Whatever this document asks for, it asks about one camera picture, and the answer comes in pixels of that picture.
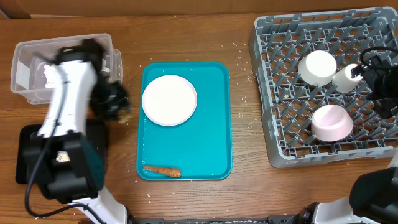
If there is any white paper cup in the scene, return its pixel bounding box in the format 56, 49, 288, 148
332, 63, 363, 93

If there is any large white pink-rimmed plate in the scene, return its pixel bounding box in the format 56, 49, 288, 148
141, 75, 198, 126

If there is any white tissue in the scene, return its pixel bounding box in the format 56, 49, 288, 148
44, 64, 60, 88

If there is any pale green bowl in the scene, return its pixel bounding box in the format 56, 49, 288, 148
298, 50, 337, 86

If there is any small pink bowl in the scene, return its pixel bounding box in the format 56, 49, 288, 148
311, 105, 353, 142

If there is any orange carrot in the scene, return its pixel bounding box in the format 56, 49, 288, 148
143, 166, 182, 178

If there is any brown granola bar piece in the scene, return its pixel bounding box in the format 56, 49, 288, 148
119, 115, 130, 123

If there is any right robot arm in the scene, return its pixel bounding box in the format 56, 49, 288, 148
286, 55, 397, 223

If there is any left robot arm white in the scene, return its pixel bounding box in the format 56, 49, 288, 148
22, 39, 134, 223

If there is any clear plastic waste bin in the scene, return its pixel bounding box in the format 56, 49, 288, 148
10, 34, 123, 105

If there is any grey dishwasher rack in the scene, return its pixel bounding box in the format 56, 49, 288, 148
249, 7, 397, 168

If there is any white rice pile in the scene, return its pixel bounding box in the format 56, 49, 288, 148
55, 151, 70, 163

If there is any black tray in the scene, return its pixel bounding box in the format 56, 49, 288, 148
15, 119, 109, 184

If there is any teal plastic tray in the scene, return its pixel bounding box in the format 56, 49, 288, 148
136, 62, 233, 181

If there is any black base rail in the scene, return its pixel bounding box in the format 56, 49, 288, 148
133, 214, 310, 224

